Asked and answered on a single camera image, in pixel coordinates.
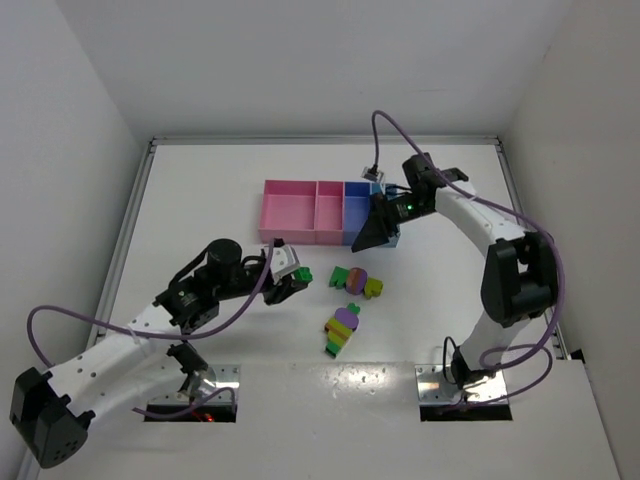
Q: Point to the small pink bin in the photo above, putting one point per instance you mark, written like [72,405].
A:
[328,223]

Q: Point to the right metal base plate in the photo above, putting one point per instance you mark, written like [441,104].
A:
[435,391]

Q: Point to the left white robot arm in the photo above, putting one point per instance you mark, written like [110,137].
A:
[53,411]

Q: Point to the multicolour lego stack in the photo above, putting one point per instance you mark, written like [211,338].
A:
[340,327]
[356,281]

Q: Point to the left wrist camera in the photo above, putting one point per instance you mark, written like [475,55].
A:
[284,261]

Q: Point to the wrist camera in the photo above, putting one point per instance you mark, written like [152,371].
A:
[373,174]
[284,261]

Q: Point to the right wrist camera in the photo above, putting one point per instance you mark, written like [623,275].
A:
[373,174]

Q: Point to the dark blue bin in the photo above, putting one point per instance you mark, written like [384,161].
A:
[356,209]

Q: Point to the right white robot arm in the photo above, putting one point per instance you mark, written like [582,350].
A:
[520,279]

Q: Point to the metal base plate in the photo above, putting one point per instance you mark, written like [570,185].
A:
[435,391]
[217,388]

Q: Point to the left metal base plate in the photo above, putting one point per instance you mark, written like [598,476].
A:
[217,388]

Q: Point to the dark green lego brick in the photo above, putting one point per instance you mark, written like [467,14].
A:
[303,275]

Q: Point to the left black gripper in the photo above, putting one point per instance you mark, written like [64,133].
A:
[276,289]

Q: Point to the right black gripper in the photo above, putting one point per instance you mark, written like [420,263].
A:
[386,220]

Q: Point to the large pink bin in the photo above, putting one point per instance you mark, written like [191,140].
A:
[288,211]

